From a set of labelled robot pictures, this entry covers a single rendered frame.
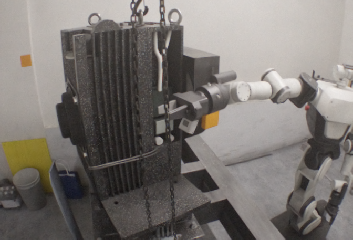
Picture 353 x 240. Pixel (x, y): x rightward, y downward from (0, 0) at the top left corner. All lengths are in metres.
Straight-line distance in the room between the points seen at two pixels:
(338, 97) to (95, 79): 1.06
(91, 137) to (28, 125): 1.45
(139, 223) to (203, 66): 0.68
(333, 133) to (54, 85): 2.09
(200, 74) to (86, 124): 0.48
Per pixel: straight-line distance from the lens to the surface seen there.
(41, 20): 2.14
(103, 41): 0.87
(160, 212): 1.05
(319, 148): 1.37
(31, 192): 2.38
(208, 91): 0.72
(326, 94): 1.23
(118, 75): 0.92
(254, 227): 1.35
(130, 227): 1.01
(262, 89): 0.92
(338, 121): 1.28
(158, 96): 1.04
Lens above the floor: 1.68
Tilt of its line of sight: 23 degrees down
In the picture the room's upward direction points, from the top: 1 degrees clockwise
